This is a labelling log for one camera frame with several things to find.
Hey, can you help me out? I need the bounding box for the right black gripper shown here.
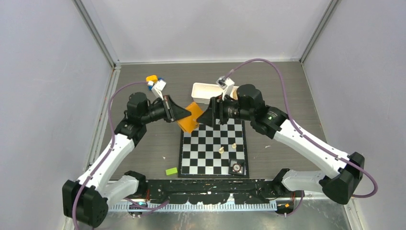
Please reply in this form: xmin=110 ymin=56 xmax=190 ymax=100
xmin=197 ymin=92 xmax=253 ymax=127

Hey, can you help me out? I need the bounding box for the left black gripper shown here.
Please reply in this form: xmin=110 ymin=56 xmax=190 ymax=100
xmin=141 ymin=95 xmax=191 ymax=125

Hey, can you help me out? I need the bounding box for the white rectangular plastic tray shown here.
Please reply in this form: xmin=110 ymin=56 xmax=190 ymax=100
xmin=191 ymin=82 xmax=224 ymax=104

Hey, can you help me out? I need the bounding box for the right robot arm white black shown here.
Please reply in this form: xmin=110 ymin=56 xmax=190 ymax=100
xmin=197 ymin=84 xmax=365 ymax=205

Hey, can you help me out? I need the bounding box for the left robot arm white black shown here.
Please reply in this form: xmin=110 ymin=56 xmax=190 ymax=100
xmin=62 ymin=92 xmax=191 ymax=228

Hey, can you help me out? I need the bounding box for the black white chessboard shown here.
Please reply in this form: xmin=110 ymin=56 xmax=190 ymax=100
xmin=178 ymin=119 xmax=249 ymax=179

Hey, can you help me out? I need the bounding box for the blue yellow toy car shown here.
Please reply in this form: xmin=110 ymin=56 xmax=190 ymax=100
xmin=146 ymin=75 xmax=163 ymax=91

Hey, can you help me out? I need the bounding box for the small black framed round object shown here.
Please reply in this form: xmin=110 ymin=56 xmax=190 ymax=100
xmin=228 ymin=159 xmax=246 ymax=176

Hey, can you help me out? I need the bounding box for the green rectangular block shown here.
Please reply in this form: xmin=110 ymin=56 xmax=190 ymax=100
xmin=165 ymin=167 xmax=178 ymax=176

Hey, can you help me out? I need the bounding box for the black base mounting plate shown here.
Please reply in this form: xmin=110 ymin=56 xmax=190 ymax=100
xmin=116 ymin=178 xmax=306 ymax=206

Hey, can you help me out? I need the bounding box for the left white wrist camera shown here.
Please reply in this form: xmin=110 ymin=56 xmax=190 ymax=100
xmin=151 ymin=79 xmax=167 ymax=100

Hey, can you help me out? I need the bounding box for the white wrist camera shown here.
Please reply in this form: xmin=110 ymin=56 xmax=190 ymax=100
xmin=151 ymin=79 xmax=167 ymax=100
xmin=216 ymin=76 xmax=235 ymax=101

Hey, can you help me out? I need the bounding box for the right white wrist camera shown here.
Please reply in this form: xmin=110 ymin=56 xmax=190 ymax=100
xmin=216 ymin=76 xmax=235 ymax=101

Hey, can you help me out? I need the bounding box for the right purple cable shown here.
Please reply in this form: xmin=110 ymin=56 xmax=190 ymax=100
xmin=225 ymin=58 xmax=379 ymax=199

